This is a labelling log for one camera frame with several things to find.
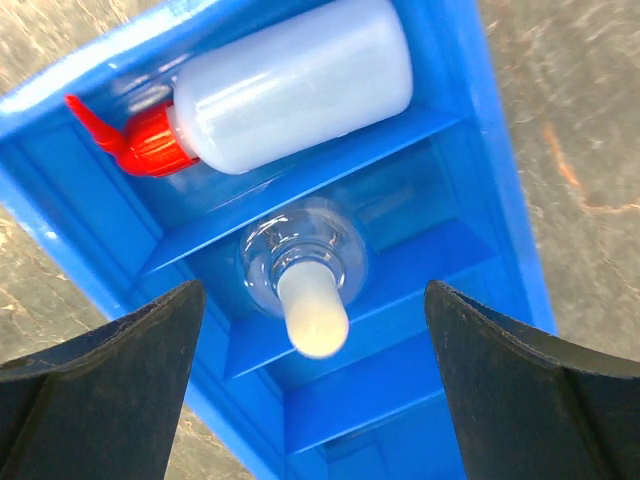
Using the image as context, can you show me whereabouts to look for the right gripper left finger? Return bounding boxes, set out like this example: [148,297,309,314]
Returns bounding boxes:
[1,281,206,479]

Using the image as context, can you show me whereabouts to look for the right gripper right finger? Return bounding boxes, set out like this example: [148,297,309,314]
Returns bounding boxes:
[424,281,639,479]

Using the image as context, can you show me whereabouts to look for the glass flask white stopper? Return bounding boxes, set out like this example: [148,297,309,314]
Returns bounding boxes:
[238,196,369,359]

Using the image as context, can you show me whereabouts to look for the white wash bottle red cap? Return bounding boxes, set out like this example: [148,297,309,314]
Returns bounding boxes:
[66,1,413,177]

